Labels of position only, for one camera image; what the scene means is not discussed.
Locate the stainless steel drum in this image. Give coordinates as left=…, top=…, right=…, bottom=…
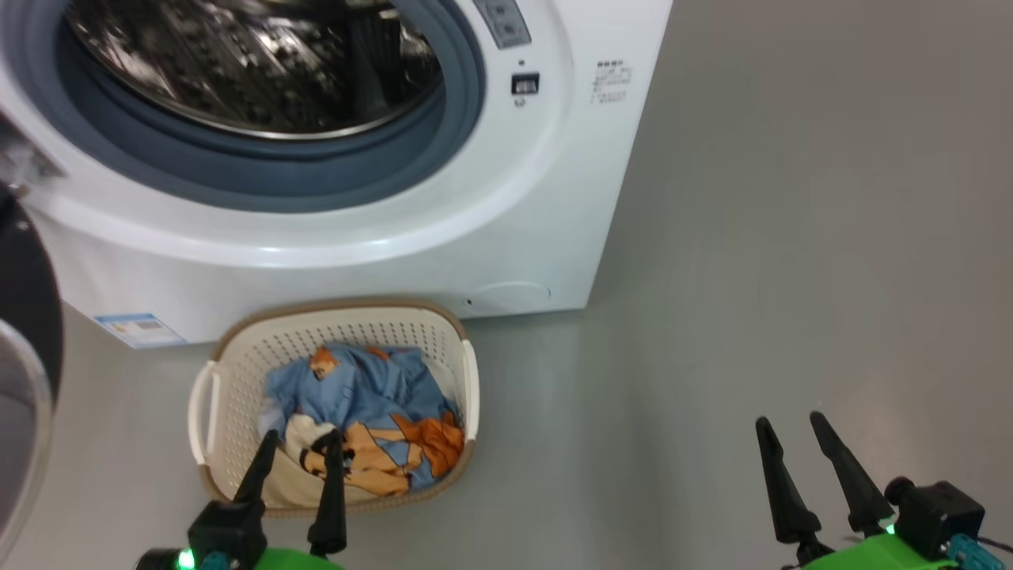
left=63, top=0, right=444, bottom=142

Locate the black glass washing machine door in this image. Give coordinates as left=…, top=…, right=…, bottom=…
left=0, top=111, right=64, bottom=555

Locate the round white filter cover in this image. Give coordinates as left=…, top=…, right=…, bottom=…
left=463, top=283, right=551, bottom=314

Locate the white washing machine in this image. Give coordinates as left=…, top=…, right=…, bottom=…
left=0, top=0, right=673, bottom=349

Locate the grey rubber door gasket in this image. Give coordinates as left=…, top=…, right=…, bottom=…
left=0, top=0, right=486, bottom=213

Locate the grey control panel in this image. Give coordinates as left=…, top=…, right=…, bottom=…
left=473, top=0, right=533, bottom=50

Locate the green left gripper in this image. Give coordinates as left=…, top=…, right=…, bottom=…
left=233, top=428, right=349, bottom=570

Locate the cream perforated laundry basket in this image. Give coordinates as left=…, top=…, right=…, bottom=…
left=188, top=298, right=480, bottom=518

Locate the printed warning text label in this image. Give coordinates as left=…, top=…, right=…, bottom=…
left=592, top=59, right=634, bottom=104

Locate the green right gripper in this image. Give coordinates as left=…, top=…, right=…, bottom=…
left=755, top=410, right=958, bottom=570

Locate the teal cable connector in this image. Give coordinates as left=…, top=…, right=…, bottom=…
left=946, top=534, right=994, bottom=570

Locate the blue cartoon print garment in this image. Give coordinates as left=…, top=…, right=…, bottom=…
left=259, top=343, right=465, bottom=498

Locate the blue energy label sticker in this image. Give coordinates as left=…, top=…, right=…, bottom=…
left=93, top=313, right=187, bottom=349

